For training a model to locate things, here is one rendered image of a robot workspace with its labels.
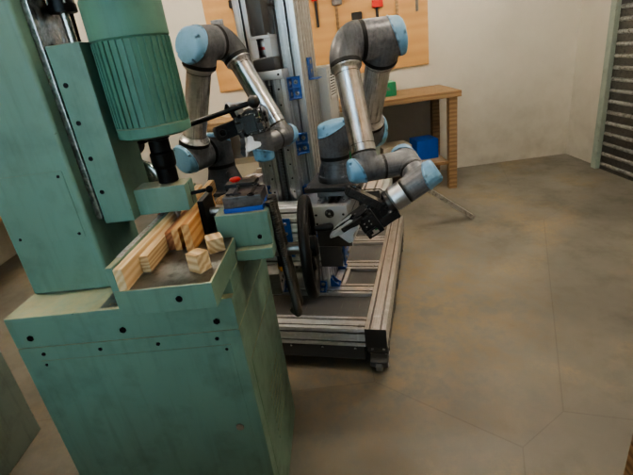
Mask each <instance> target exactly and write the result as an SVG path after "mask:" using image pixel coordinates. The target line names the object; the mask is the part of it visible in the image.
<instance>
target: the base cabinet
mask: <svg viewBox="0 0 633 475"><path fill-rule="evenodd" d="M18 352H19V354H20V355H21V357H22V359H23V361H24V364H25V366H26V368H27V370H28V372H29V374H30V376H31V378H32V380H33V382H34V384H35V386H36V388H37V389H38V391H39V393H40V395H41V398H42V400H43V402H44V404H45V406H46V408H47V410H48V412H49V414H50V416H51V418H52V420H53V422H54V423H55V425H56V427H57V430H58V432H59V434H60V436H61V438H62V440H63V442H64V444H65V446H66V448H67V450H68V452H69V454H70V455H71V457H72V459H73V462H74V465H75V467H76V469H77V471H78V473H79V475H289V469H290V459H291V450H292V439H293V430H294V419H295V405H294V401H293V396H292V391H291V386H290V382H289V377H288V371H287V366H286V362H285V357H284V348H283V343H282V338H281V333H280V328H279V323H278V319H277V314H276V309H275V303H274V299H273V294H272V289H271V284H270V280H269V275H268V265H267V260H266V259H265V258H264V259H261V262H260V265H259V268H258V271H257V274H256V277H255V280H254V283H253V286H252V291H251V294H250V297H249V299H248V302H247V306H246V309H245V312H244V315H243V318H242V321H241V323H240V326H239V328H238V329H231V330H220V331H210V332H199V333H189V334H179V335H168V336H148V337H138V338H127V339H117V340H107V341H96V342H86V343H75V344H65V345H55V346H44V347H34V348H23V349H18Z"/></svg>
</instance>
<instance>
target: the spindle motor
mask: <svg viewBox="0 0 633 475"><path fill-rule="evenodd" d="M77 5H78V8H79V12H80V15H81V18H82V21H83V24H84V27H85V30H86V33H87V36H88V40H89V43H90V48H91V52H92V54H93V57H94V60H95V64H96V67H97V70H98V73H99V76H100V79H101V82H102V85H103V89H104V92H105V97H106V100H107V103H108V106H109V109H110V113H111V116H112V119H113V122H114V125H115V128H116V131H117V134H118V138H119V140H127V141H140V140H148V139H159V138H164V137H167V136H172V135H175V134H179V133H181V132H184V131H186V130H187V129H188V128H190V127H191V123H190V119H189V116H188V111H187V104H186V100H185V96H184V93H183V88H182V84H181V80H180V76H179V73H178V68H177V64H176V60H175V56H174V53H173V48H172V44H171V40H170V36H169V34H170V32H169V29H168V25H167V21H166V17H165V12H164V9H163V5H162V1H161V0H78V1H77Z"/></svg>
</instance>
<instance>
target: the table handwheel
mask: <svg viewBox="0 0 633 475"><path fill-rule="evenodd" d="M315 225H316V223H315V217H314V211H313V207H312V203H311V200H310V198H309V196H308V195H306V194H302V195H301V196H300V197H299V199H298V204H297V227H298V241H293V242H288V244H287V245H286V246H285V247H286V249H287V253H288V255H292V254H299V255H300V264H301V271H302V276H303V281H304V285H305V289H306V292H307V294H308V296H309V297H310V298H311V299H316V298H318V296H319V293H320V266H319V244H318V237H317V231H315Z"/></svg>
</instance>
